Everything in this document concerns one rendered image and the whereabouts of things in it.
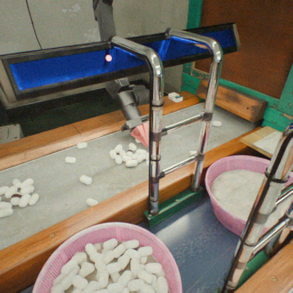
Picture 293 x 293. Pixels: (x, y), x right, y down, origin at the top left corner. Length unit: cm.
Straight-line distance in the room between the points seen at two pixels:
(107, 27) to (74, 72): 52
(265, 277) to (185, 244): 20
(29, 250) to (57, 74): 36
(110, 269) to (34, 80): 39
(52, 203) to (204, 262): 41
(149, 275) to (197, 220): 24
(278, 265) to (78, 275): 39
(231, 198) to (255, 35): 57
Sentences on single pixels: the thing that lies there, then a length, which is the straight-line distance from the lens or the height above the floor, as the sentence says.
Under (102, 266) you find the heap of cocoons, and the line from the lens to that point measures 55.
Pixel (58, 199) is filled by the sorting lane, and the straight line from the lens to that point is 69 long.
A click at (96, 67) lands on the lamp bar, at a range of 52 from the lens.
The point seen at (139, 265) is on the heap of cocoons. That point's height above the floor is 74.
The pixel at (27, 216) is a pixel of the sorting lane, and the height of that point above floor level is 74.
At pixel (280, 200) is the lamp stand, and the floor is 97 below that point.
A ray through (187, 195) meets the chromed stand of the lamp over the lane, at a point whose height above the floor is 71.
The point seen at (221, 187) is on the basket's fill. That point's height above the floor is 73.
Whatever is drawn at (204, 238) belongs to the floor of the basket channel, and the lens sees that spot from 67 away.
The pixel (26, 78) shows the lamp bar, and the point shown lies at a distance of 49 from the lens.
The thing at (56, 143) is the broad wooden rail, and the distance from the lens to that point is 86.
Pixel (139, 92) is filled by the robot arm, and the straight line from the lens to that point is 86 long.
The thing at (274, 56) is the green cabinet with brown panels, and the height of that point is 100.
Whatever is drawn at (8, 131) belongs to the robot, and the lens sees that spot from 162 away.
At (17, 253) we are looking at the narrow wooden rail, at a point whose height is 76.
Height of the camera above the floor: 122
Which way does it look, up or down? 36 degrees down
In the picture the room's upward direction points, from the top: straight up
